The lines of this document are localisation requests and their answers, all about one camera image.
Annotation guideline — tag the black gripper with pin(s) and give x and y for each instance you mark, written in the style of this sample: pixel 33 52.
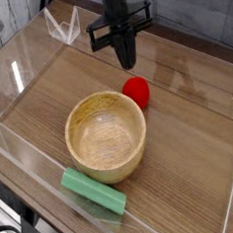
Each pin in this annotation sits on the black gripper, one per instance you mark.
pixel 125 54

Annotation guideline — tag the green rectangular block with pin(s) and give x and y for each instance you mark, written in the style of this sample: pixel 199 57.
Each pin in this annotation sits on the green rectangular block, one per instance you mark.
pixel 94 191

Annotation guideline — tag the wooden bowl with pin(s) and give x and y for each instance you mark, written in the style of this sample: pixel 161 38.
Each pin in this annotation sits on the wooden bowl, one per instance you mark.
pixel 105 134

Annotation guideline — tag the red plush fruit green leaf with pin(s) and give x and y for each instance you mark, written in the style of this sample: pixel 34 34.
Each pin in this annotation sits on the red plush fruit green leaf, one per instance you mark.
pixel 138 90

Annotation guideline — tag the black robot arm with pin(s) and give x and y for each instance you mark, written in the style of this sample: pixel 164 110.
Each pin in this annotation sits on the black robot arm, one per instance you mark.
pixel 117 9

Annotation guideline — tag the clear acrylic tray enclosure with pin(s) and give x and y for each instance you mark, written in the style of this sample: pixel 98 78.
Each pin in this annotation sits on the clear acrylic tray enclosure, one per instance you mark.
pixel 184 182

